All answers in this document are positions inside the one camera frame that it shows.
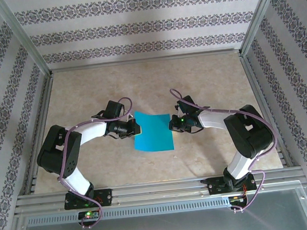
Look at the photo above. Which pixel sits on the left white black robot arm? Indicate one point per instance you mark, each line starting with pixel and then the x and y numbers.
pixel 90 133

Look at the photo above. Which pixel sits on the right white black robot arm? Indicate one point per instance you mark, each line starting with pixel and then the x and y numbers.
pixel 214 120

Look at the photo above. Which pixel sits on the left controller board green light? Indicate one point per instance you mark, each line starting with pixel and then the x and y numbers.
pixel 89 215

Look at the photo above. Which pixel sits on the right controller board orange light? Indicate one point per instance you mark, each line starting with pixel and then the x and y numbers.
pixel 237 199

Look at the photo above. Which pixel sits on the aluminium mounting rail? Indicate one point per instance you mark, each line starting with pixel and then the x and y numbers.
pixel 160 190

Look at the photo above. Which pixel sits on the aluminium table edge rail short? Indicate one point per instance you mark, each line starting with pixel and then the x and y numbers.
pixel 145 60

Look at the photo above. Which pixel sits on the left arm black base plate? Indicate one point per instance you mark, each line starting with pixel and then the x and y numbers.
pixel 105 197

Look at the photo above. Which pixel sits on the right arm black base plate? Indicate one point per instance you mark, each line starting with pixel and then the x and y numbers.
pixel 216 186

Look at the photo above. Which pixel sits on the right aluminium table side rail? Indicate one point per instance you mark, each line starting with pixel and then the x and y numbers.
pixel 265 109

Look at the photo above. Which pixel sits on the aluminium table side rail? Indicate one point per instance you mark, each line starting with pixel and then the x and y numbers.
pixel 39 131
pixel 265 109

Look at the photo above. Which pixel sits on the left aluminium table side rail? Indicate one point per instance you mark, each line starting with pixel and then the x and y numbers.
pixel 39 131

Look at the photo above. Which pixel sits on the right aluminium frame post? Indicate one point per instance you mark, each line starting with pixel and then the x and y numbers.
pixel 263 12

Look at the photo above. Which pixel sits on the aluminium frame post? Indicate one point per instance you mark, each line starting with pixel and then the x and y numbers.
pixel 263 12
pixel 20 35

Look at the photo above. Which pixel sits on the left aluminium frame post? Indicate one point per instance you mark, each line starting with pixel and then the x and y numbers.
pixel 20 35

